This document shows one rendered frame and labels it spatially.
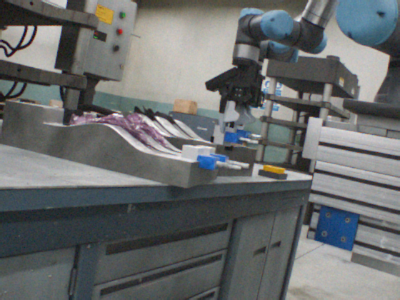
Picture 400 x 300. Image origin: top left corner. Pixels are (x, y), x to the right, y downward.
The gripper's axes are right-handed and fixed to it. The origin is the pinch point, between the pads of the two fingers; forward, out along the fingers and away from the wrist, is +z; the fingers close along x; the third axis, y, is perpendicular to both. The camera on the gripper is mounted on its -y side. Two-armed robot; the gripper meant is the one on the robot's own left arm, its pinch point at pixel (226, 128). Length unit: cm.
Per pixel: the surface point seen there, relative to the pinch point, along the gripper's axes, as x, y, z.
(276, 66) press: 385, -163, -92
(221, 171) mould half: -1.7, 2.2, 11.8
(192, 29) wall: 649, -497, -208
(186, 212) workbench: -19.0, 4.2, 22.1
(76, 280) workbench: -53, 4, 34
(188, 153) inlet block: -30.2, 9.0, 6.7
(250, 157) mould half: 15.0, 2.1, 7.3
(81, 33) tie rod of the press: 2, -73, -28
